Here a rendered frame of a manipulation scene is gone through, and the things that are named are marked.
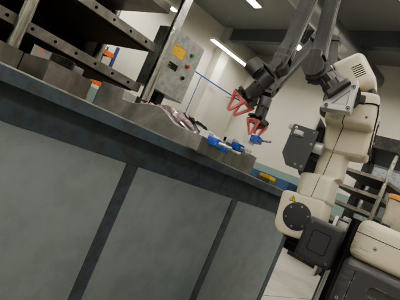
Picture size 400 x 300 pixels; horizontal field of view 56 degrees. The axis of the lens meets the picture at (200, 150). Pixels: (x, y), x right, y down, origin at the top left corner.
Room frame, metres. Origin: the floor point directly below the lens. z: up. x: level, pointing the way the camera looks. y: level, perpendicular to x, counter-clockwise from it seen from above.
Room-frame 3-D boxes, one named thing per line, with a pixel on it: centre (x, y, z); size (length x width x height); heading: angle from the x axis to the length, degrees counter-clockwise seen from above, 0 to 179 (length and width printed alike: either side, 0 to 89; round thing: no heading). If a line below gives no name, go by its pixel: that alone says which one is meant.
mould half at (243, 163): (1.83, 0.01, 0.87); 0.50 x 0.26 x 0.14; 49
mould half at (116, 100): (1.50, 0.18, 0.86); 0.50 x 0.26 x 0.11; 66
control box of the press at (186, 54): (2.45, 0.40, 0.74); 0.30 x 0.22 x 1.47; 139
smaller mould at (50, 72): (1.21, 0.53, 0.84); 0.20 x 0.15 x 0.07; 49
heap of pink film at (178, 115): (1.51, 0.18, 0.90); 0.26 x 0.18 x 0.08; 66
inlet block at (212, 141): (1.35, -0.04, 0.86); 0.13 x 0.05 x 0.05; 66
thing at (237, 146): (1.60, -0.15, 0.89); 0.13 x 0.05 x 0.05; 48
